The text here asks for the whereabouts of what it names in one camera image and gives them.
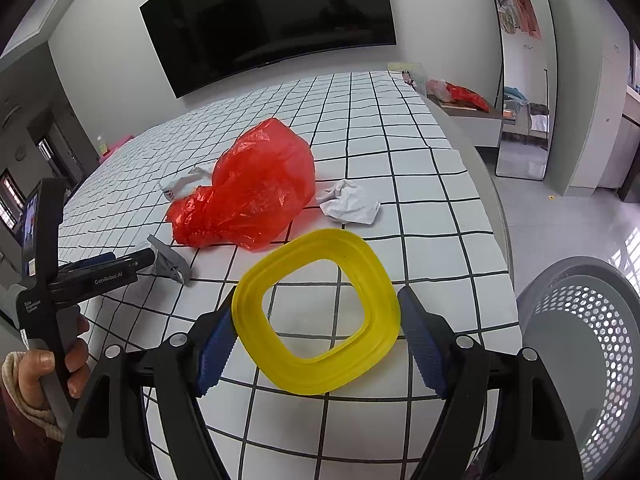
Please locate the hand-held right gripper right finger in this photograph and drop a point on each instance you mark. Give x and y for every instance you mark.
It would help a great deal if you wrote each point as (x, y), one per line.
(425, 345)

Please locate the grey side table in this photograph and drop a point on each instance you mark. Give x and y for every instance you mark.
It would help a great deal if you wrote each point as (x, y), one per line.
(475, 122)

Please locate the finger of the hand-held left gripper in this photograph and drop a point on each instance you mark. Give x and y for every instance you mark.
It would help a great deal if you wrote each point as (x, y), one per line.
(137, 259)
(90, 262)

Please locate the black wall television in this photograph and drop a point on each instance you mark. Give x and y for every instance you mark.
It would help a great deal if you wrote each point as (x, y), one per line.
(265, 20)

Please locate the person's left hand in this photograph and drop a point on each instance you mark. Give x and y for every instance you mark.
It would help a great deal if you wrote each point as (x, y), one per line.
(40, 362)

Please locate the checked white bed sheet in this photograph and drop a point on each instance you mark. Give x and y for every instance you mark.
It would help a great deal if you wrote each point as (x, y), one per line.
(400, 185)

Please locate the standing floor mirror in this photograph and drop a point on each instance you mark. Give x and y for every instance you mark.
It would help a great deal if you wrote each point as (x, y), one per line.
(520, 60)

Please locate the white printed wrapper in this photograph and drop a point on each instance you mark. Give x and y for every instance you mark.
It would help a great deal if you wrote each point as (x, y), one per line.
(177, 187)

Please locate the grey foil wrapper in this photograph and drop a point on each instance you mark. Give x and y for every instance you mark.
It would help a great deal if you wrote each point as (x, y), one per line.
(172, 262)

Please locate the crumpled white paper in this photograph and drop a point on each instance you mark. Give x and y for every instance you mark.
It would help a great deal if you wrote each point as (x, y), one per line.
(350, 202)

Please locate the small red plastic bag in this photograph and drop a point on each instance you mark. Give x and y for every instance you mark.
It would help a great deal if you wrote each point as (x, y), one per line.
(467, 97)

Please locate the grey perforated laundry basket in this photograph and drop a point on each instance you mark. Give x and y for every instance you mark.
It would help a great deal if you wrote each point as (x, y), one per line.
(590, 360)

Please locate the standing photo card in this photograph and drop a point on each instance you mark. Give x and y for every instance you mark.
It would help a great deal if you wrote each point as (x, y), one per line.
(406, 76)

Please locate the person's left forearm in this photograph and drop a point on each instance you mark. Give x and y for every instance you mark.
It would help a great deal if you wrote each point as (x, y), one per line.
(25, 440)

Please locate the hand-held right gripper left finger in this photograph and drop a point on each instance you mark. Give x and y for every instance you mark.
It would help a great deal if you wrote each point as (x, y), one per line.
(217, 355)

